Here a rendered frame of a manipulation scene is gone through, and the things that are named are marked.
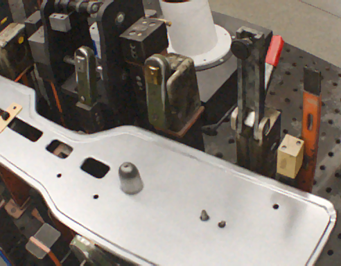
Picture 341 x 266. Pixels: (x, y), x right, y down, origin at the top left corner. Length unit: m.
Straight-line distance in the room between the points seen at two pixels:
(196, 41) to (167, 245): 0.66
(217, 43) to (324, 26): 1.67
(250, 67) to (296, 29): 2.15
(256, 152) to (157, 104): 0.18
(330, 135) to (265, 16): 1.77
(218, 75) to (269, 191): 0.53
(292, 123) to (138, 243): 0.66
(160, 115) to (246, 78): 0.20
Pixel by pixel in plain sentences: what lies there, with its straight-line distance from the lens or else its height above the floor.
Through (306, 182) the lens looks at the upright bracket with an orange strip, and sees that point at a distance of 0.83.
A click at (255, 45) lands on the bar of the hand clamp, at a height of 1.20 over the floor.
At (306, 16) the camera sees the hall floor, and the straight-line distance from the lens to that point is 3.01.
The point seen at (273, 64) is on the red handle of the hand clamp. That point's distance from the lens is 0.78.
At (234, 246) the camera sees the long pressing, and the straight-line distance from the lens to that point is 0.71.
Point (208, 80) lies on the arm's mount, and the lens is 1.24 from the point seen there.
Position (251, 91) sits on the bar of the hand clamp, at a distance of 0.74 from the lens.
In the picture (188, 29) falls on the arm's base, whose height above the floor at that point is 0.91.
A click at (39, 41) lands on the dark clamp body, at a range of 1.05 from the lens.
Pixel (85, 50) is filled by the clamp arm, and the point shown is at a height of 1.10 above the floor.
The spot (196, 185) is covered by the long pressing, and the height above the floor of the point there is 1.00.
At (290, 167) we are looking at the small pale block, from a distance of 0.75.
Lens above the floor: 1.61
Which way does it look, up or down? 45 degrees down
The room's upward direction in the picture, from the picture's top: 12 degrees counter-clockwise
